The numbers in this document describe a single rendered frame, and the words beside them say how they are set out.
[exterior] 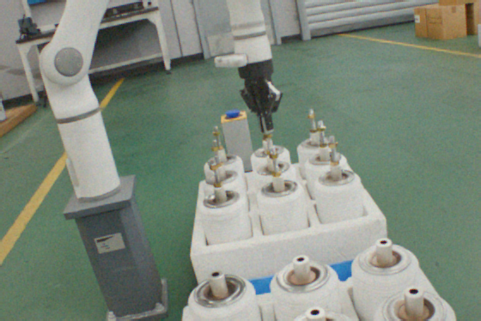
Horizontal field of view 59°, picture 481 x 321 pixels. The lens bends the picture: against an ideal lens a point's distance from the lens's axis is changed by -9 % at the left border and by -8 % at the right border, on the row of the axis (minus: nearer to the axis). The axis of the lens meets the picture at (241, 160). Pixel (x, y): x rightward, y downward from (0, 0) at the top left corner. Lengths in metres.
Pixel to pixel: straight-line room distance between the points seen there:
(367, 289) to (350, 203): 0.31
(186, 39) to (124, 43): 0.79
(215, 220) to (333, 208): 0.23
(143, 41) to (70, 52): 4.99
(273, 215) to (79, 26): 0.52
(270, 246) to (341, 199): 0.17
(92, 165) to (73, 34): 0.26
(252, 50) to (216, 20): 4.93
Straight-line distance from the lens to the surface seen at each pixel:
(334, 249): 0.92
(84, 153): 0.93
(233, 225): 0.91
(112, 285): 1.03
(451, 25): 4.56
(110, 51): 5.91
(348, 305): 0.70
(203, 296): 0.65
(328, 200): 0.91
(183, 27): 5.85
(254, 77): 0.95
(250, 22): 0.94
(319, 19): 6.08
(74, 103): 0.92
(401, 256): 0.67
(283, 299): 0.63
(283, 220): 0.91
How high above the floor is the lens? 0.62
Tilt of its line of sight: 19 degrees down
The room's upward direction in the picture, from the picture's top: 11 degrees counter-clockwise
